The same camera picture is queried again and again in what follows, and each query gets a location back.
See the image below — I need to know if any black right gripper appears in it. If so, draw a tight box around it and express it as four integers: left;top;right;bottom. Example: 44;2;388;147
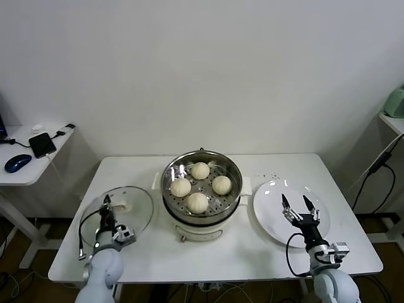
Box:
282;193;330;251

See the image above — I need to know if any stainless steel steamer basket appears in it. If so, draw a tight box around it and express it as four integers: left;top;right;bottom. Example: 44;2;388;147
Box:
161;147;244;222

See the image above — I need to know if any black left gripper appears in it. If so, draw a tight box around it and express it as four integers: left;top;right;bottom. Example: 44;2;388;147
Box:
99;193;117;235

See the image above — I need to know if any white electric cooker pot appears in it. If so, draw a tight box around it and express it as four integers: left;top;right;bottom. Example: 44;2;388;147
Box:
152;172;253;244

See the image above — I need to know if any black power cable with adapter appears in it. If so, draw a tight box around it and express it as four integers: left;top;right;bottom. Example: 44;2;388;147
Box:
352;152;398;214

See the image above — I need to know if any blue computer mouse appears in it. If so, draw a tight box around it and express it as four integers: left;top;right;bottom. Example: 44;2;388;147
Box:
4;153;33;174

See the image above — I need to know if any black cable with connector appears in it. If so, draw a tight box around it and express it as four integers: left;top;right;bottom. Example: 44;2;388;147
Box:
0;137;32;148

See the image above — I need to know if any black adapter dongle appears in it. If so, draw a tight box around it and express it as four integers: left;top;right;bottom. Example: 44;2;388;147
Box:
52;123;78;140

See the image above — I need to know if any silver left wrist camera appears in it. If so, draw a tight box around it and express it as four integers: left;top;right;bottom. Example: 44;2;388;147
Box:
112;224;138;253

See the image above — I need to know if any black smartphone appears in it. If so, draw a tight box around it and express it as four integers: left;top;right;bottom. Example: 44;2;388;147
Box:
28;132;57;159

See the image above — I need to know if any glass pot lid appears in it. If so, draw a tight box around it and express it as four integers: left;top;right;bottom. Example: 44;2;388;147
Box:
78;185;155;247

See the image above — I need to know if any white side desk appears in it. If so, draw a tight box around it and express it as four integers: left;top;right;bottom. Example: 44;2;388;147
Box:
0;124;77;269

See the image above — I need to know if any white steamed baozi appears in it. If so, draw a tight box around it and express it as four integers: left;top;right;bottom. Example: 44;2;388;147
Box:
170;178;192;198
186;192;209;214
191;162;210;181
211;175;233;195

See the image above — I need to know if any white shelf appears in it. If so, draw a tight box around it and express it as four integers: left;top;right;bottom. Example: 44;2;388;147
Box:
378;112;404;140

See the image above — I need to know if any green appliance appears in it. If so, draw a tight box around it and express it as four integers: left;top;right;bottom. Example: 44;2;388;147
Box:
384;84;404;120

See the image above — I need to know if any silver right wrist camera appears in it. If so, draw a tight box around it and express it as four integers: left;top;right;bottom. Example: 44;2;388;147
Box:
328;241;351;263

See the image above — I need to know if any white phone charging cable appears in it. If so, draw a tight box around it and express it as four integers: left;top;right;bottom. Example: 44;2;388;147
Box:
46;153;71;193

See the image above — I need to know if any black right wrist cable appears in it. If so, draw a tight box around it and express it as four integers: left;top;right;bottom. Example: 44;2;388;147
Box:
285;233;313;278

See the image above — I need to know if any white round plate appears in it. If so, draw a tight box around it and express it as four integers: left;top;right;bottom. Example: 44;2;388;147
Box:
253;180;331;249

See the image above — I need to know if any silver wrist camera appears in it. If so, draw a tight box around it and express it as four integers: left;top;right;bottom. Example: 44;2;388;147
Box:
112;224;138;253
328;241;351;263

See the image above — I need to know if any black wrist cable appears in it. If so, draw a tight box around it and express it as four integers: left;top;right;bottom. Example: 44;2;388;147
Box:
78;210;105;261
285;233;313;278

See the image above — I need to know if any dark laptop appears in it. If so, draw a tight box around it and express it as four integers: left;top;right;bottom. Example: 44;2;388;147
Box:
0;91;10;145

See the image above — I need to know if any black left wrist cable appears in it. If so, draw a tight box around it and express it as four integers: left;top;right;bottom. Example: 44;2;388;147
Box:
78;210;105;261

